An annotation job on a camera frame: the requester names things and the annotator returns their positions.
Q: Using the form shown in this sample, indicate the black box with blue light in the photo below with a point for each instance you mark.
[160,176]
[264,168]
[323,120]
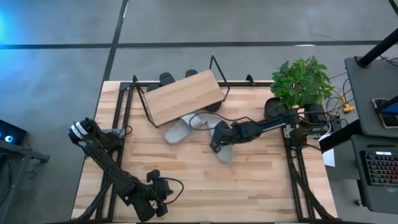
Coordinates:
[15,132]

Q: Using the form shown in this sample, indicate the grey rubber slide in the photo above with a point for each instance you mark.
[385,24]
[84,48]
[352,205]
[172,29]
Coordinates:
[225,155]
[178,132]

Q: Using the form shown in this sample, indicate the wooden shelf with black frame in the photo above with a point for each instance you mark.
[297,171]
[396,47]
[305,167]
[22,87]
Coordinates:
[183,96]

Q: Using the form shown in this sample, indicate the black power adapter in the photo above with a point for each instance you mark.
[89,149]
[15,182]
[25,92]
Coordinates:
[335,123]

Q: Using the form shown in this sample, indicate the dark grey lower desk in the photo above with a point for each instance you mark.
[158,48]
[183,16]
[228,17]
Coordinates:
[360,193]

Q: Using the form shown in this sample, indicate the grey desk top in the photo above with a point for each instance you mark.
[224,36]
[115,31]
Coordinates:
[360,93]

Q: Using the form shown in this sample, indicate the white paper sheet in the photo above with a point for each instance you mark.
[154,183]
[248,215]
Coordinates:
[329,158]

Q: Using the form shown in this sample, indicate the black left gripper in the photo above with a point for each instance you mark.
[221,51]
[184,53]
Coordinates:
[157,193]

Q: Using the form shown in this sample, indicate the black plant pot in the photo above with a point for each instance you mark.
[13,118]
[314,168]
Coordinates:
[273,109]

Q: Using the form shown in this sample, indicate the dark grey equipment stand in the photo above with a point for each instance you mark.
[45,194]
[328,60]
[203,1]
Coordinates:
[12,174]

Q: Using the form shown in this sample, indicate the small grey caster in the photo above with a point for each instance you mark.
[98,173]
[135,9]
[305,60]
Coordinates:
[358,202]

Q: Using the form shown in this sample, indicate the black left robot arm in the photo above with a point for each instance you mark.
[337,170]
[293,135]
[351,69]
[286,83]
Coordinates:
[102,159]

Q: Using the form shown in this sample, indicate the backlit keyboard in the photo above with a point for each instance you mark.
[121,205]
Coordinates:
[382,169]

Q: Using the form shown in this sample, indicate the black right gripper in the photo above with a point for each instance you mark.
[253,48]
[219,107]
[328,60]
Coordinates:
[225,133]

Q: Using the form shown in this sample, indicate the smartphone in black case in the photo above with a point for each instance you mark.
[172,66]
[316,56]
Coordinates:
[385,119]

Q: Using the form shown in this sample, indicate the black diagonal bar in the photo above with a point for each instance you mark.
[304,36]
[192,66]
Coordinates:
[340,135]

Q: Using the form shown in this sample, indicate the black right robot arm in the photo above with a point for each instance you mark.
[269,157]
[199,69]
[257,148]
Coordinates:
[264,126]

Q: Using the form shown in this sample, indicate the green leafy plant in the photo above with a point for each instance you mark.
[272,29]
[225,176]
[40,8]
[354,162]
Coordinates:
[301,84]

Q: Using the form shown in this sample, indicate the black frame clamp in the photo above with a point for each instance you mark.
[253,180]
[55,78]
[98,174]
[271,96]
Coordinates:
[250,79]
[134,79]

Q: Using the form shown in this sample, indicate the black round pole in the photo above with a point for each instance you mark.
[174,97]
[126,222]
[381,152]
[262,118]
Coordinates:
[377,48]

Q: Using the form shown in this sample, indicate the black aluminium rig frame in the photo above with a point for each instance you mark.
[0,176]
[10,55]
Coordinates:
[237,84]

